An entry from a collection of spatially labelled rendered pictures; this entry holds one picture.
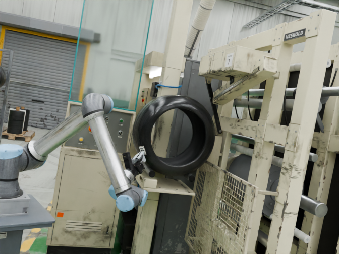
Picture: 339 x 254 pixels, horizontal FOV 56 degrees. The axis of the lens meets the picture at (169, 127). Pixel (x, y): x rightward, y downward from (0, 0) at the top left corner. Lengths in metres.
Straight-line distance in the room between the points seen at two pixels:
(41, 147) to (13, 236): 0.53
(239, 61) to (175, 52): 0.67
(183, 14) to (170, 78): 0.50
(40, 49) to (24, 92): 1.54
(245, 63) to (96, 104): 0.92
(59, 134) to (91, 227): 1.11
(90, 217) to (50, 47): 9.29
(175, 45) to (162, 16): 9.30
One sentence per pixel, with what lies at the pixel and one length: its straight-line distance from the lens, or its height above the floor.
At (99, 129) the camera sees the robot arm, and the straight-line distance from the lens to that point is 1.73.
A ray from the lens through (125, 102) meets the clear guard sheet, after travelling 2.72.
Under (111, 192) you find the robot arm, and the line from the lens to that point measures 1.88.
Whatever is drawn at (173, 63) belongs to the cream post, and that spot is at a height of 1.69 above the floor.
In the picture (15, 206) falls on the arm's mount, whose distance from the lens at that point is 2.06.
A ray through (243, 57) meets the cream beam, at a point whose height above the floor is 1.72.
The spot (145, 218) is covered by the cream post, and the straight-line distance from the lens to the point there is 2.62.
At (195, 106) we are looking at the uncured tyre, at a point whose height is 1.39.
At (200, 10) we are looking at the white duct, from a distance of 2.96.
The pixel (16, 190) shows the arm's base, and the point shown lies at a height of 0.72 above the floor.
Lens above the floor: 1.34
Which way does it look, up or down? 3 degrees down
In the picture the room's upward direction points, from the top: 10 degrees clockwise
